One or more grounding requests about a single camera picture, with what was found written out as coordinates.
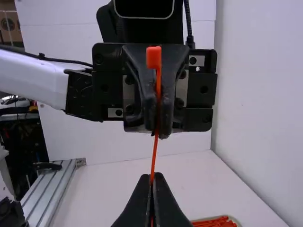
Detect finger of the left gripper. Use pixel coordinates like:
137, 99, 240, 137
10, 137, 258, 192
158, 44, 190, 140
122, 44, 158, 138

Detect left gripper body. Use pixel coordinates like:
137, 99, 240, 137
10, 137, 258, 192
92, 0, 218, 133

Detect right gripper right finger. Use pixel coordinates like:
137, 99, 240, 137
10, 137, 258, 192
152, 172, 194, 227

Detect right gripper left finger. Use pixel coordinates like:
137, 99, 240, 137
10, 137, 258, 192
111, 174, 152, 227

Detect orange cable tie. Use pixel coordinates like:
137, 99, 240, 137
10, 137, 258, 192
145, 46, 164, 227

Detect silver rails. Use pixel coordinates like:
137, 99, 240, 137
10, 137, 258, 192
20, 157, 86, 227

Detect brown cardboard box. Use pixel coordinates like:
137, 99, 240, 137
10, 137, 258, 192
0, 0, 24, 46

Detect row of orange cable ties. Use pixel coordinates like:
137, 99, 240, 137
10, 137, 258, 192
190, 214, 237, 227

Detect black cable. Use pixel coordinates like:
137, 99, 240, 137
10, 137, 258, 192
183, 0, 197, 50

